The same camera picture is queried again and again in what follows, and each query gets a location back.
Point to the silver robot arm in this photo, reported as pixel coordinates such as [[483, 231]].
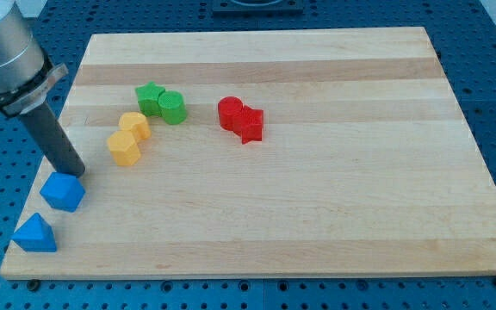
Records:
[[26, 71]]

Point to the yellow heart block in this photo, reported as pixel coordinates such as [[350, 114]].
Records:
[[137, 124]]

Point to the yellow hexagon block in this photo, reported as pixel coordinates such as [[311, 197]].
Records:
[[123, 148]]

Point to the red star block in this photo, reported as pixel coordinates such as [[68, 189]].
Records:
[[248, 124]]

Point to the red cylinder block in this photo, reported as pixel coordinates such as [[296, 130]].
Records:
[[228, 108]]

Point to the wooden board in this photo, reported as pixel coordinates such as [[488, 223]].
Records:
[[367, 167]]

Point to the green cylinder block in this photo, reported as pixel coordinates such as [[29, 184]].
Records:
[[172, 107]]

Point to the green star block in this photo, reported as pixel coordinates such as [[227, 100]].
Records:
[[147, 98]]

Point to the blue cube block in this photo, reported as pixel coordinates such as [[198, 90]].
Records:
[[63, 192]]

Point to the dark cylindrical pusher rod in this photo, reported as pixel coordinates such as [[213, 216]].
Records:
[[43, 126]]

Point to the blue triangle block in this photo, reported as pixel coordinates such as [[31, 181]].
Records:
[[35, 235]]

